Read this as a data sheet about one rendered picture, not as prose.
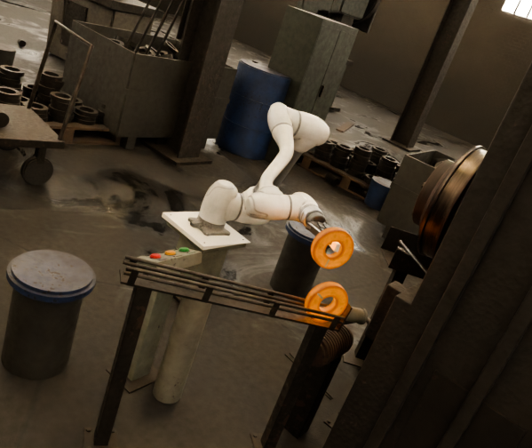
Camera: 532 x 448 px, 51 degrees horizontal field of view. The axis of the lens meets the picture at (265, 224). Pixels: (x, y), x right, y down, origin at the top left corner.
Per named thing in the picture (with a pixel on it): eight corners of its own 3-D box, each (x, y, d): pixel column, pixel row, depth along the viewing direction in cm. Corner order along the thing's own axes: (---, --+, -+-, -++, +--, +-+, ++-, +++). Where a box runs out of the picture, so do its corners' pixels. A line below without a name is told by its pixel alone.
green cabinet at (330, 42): (242, 147, 604) (287, 4, 547) (280, 146, 659) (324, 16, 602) (274, 166, 580) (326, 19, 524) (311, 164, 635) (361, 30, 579)
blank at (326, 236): (361, 237, 202) (357, 233, 205) (326, 225, 196) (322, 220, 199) (341, 274, 207) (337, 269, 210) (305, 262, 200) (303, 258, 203)
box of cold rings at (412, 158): (501, 268, 520) (543, 191, 490) (480, 291, 452) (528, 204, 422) (402, 217, 564) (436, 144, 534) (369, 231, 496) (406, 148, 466)
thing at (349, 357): (374, 346, 323) (426, 238, 296) (379, 375, 299) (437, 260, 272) (340, 335, 322) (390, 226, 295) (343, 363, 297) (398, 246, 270)
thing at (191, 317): (186, 397, 237) (221, 295, 217) (165, 408, 228) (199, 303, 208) (168, 380, 243) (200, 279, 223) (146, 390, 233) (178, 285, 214)
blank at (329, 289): (321, 330, 204) (318, 324, 206) (355, 303, 202) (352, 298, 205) (299, 306, 195) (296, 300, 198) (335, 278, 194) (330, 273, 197)
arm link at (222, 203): (194, 209, 309) (208, 172, 301) (225, 215, 317) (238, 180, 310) (202, 222, 295) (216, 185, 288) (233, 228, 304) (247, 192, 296)
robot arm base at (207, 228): (180, 219, 304) (184, 210, 302) (211, 219, 320) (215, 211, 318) (199, 236, 293) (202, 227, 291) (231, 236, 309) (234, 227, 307)
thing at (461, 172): (459, 252, 242) (512, 151, 224) (416, 273, 205) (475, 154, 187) (446, 244, 245) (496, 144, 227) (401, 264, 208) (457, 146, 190)
